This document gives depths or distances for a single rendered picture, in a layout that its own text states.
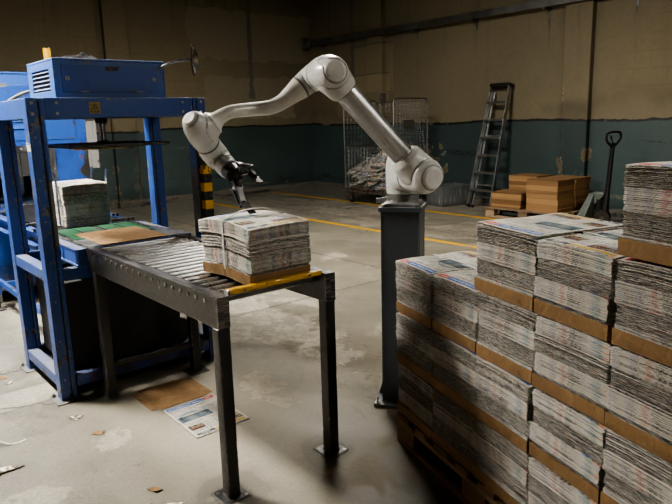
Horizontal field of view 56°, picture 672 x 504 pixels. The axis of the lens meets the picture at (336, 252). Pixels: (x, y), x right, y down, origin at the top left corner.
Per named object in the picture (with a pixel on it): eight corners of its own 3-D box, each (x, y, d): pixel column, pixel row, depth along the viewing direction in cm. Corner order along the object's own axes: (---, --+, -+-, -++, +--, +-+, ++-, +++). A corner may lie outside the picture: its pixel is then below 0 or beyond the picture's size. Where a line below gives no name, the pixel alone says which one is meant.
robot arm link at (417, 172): (434, 173, 296) (458, 177, 275) (411, 199, 294) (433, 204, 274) (322, 47, 268) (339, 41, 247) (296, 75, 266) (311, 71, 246)
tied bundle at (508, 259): (559, 276, 230) (562, 213, 225) (626, 296, 204) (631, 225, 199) (473, 290, 215) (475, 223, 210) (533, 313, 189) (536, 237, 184)
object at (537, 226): (562, 214, 224) (562, 211, 224) (629, 226, 199) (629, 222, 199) (477, 224, 210) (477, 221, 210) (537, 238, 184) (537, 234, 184)
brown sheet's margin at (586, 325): (629, 295, 202) (630, 282, 201) (712, 321, 176) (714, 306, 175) (532, 311, 188) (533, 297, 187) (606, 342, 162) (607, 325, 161)
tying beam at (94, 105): (205, 115, 360) (204, 97, 358) (28, 119, 301) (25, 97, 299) (154, 117, 411) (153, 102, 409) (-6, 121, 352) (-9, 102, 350)
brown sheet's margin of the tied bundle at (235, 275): (310, 274, 255) (310, 264, 254) (250, 287, 238) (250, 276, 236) (287, 265, 267) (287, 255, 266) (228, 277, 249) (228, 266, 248)
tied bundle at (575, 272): (629, 297, 202) (634, 226, 198) (713, 323, 176) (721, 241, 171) (531, 313, 189) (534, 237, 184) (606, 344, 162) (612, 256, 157)
